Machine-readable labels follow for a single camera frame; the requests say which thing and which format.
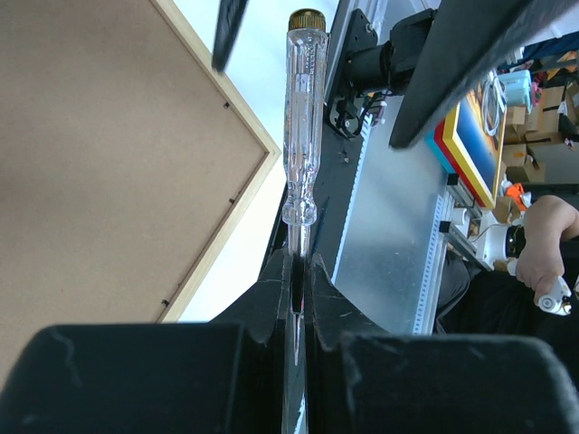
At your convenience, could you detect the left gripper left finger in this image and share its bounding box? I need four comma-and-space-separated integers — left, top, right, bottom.
1, 252, 288, 433

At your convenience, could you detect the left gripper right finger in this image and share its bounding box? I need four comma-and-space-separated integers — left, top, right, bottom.
304, 256, 578, 433

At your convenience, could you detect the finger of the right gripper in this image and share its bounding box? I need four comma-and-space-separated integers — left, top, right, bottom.
389, 0, 577, 149
212, 0, 248, 72

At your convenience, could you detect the small metal tool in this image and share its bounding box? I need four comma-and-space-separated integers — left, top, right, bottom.
280, 7, 329, 434

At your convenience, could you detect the light wooden picture frame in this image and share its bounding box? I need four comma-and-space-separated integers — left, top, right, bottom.
1, 1, 280, 376

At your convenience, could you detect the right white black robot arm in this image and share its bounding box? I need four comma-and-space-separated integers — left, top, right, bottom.
212, 1, 578, 149

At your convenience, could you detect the operator bare hand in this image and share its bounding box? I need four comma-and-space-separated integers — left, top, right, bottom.
516, 195, 578, 304

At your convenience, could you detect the yellow framed picture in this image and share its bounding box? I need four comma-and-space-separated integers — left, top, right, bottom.
425, 84, 507, 210

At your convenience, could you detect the cardboard boxes pile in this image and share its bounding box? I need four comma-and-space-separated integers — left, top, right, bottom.
497, 49, 579, 184

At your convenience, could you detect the grey slotted cable duct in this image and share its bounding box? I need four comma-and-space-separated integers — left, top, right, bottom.
412, 195, 447, 335

